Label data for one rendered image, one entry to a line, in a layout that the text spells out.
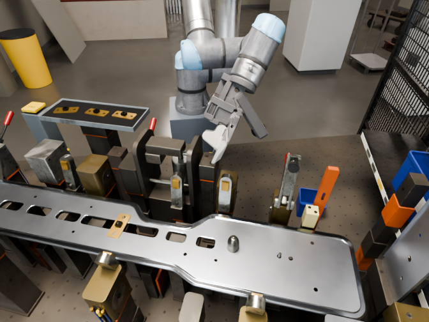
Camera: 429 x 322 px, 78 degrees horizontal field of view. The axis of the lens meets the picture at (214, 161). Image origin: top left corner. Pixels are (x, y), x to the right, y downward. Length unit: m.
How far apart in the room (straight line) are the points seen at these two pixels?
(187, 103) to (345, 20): 3.64
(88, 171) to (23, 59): 3.63
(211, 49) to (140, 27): 5.56
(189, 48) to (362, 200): 1.08
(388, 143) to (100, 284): 1.10
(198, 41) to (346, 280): 0.70
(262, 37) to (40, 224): 0.80
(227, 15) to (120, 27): 5.38
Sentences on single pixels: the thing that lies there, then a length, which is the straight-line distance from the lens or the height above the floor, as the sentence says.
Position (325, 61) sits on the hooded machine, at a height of 0.21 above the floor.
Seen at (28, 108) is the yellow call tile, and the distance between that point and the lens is 1.22.
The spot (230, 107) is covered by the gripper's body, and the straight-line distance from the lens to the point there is 0.61.
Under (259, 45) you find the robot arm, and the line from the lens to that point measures 0.64.
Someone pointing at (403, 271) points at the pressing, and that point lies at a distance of 0.77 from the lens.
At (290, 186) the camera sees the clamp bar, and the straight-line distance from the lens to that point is 0.77.
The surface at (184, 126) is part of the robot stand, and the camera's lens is 1.08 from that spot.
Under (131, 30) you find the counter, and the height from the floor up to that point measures 0.16.
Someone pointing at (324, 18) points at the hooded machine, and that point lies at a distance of 4.33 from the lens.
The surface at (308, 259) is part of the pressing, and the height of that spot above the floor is 1.00.
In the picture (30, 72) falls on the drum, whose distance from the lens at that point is 4.54.
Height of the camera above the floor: 1.65
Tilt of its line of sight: 41 degrees down
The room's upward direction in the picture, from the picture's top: straight up
